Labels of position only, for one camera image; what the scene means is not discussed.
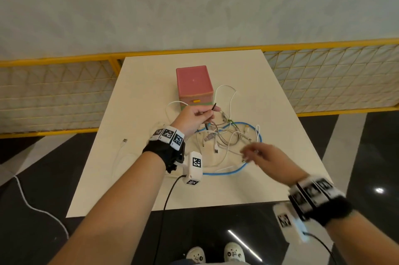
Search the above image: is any person's right hand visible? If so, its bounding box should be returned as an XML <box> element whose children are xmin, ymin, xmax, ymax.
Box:
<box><xmin>240</xmin><ymin>142</ymin><xmax>309</xmax><ymax>187</ymax></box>

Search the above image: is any person's left hand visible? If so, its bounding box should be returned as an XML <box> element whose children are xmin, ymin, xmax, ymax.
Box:
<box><xmin>170</xmin><ymin>105</ymin><xmax>222</xmax><ymax>138</ymax></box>

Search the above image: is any tangle of white charging cables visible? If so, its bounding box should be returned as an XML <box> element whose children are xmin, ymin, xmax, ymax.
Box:
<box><xmin>164</xmin><ymin>84</ymin><xmax>262</xmax><ymax>172</ymax></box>

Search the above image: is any pink green drawer box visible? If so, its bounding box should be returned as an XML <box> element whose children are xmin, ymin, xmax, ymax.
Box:
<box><xmin>175</xmin><ymin>65</ymin><xmax>215</xmax><ymax>107</ymax></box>

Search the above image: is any blue cable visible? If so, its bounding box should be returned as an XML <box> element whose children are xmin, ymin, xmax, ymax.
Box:
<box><xmin>195</xmin><ymin>121</ymin><xmax>263</xmax><ymax>176</ymax></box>

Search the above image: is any long white usb cable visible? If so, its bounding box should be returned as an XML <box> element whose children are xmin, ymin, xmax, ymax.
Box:
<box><xmin>111</xmin><ymin>138</ymin><xmax>141</xmax><ymax>178</ymax></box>

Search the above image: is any person's left forearm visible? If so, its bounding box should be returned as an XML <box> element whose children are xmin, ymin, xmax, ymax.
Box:
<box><xmin>48</xmin><ymin>150</ymin><xmax>167</xmax><ymax>265</ymax></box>

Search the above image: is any person's right forearm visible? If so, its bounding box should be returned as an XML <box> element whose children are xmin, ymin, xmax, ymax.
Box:
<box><xmin>324</xmin><ymin>210</ymin><xmax>399</xmax><ymax>265</ymax></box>

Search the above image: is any white wrist camera with marker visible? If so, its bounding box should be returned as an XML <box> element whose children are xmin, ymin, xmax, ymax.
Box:
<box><xmin>273</xmin><ymin>201</ymin><xmax>309</xmax><ymax>243</ymax></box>
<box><xmin>182</xmin><ymin>151</ymin><xmax>203</xmax><ymax>186</ymax></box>

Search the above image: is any black camera cable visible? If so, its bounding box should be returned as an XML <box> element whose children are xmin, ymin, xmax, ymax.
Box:
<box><xmin>303</xmin><ymin>232</ymin><xmax>336</xmax><ymax>265</ymax></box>
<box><xmin>152</xmin><ymin>174</ymin><xmax>187</xmax><ymax>265</ymax></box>

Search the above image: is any white floor cable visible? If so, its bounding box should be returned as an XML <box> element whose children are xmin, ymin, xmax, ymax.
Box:
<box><xmin>0</xmin><ymin>165</ymin><xmax>70</xmax><ymax>240</ymax></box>

